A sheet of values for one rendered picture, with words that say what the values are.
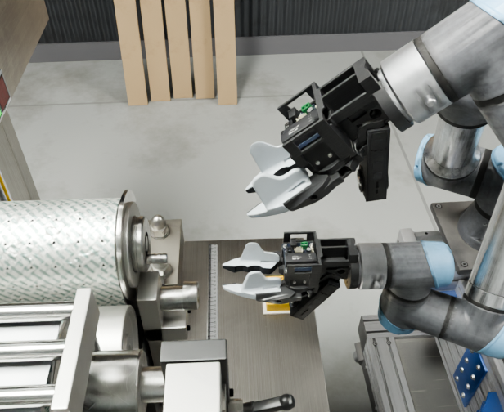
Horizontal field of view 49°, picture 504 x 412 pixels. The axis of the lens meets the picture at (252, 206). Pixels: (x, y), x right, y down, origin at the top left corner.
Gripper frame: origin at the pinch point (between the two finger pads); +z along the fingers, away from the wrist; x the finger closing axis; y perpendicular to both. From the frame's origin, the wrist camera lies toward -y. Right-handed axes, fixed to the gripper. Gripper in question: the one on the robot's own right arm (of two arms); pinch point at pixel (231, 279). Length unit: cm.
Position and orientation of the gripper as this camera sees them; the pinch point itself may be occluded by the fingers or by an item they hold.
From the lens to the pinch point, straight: 91.5
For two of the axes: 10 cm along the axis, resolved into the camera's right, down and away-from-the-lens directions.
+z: -10.0, 0.3, -0.3
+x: 0.4, 7.0, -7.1
